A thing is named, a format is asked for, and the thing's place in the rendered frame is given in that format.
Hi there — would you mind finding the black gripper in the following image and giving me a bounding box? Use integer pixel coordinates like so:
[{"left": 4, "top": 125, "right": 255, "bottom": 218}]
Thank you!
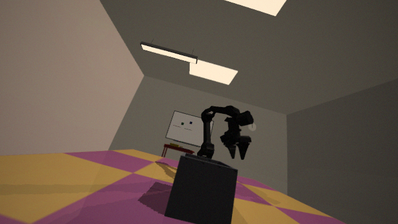
[{"left": 223, "top": 127, "right": 251, "bottom": 160}]

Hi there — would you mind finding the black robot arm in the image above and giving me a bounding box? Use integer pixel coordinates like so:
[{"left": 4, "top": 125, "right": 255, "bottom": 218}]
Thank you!
[{"left": 197, "top": 106, "right": 254, "bottom": 159}]

